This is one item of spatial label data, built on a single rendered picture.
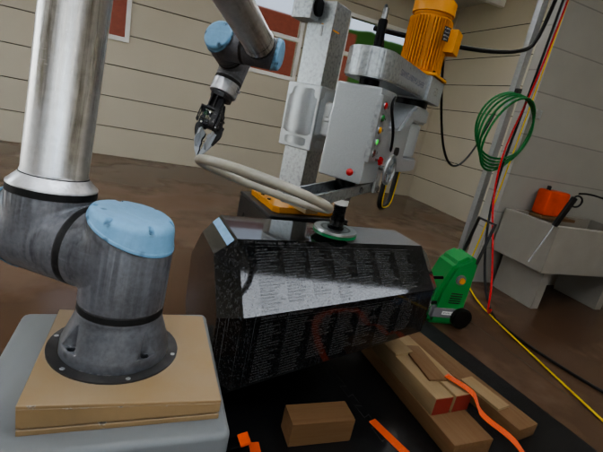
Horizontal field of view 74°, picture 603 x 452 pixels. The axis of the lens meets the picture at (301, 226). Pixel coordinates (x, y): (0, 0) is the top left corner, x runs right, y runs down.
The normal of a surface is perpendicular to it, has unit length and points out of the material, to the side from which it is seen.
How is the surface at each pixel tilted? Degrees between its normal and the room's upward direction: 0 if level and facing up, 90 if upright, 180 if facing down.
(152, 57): 90
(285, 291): 45
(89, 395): 4
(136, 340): 69
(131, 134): 90
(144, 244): 84
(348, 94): 90
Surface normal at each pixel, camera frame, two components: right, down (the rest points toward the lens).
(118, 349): 0.44, -0.05
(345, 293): 0.44, -0.44
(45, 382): 0.23, -0.95
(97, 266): -0.23, 0.16
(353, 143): -0.51, 0.14
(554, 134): 0.32, 0.32
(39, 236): -0.12, -0.16
